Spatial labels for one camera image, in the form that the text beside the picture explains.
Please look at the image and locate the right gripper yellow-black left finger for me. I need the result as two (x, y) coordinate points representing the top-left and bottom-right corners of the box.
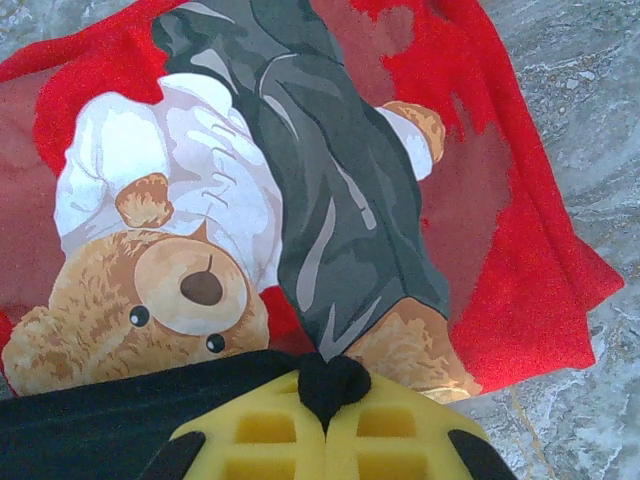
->
(143, 373), (330, 480)

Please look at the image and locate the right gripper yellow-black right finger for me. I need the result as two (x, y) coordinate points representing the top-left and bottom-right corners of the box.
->
(326, 381), (517, 480)

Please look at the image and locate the red teddy bear print t-shirt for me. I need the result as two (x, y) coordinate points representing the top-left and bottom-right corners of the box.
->
(0, 0), (626, 406)

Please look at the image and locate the black t-shirt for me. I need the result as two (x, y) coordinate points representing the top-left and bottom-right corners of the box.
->
(0, 349), (374, 480)

